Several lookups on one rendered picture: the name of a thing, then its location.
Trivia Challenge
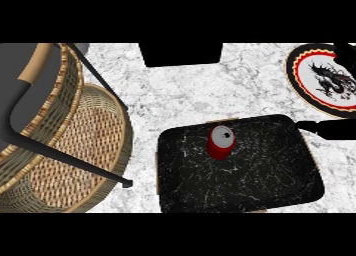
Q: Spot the tiered wicker basket black frame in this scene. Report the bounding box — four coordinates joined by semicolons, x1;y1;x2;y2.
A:
0;42;136;214

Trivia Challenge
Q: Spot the black marble tray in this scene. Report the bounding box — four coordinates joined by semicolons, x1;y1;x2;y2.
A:
155;113;328;214

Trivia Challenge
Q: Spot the dragon print plate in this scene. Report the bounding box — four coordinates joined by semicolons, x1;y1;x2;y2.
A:
283;43;356;120

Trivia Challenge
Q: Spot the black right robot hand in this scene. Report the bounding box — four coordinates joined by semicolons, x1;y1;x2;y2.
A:
295;42;356;141

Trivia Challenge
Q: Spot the black box appliance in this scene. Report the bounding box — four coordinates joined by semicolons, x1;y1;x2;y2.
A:
137;42;224;68

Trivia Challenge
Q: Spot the red can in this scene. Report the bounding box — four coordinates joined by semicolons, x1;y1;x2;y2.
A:
205;124;238;161

